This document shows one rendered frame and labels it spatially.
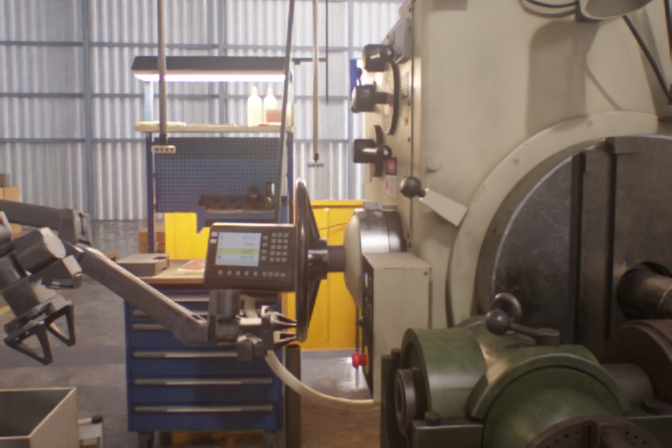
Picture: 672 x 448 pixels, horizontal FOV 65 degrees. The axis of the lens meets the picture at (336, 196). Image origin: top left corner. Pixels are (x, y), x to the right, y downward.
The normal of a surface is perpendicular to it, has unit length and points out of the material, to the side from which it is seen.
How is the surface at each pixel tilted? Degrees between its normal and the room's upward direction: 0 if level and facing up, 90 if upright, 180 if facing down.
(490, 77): 90
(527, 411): 39
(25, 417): 90
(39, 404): 90
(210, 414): 90
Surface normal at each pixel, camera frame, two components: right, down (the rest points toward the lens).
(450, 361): 0.05, -0.77
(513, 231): 0.09, 0.07
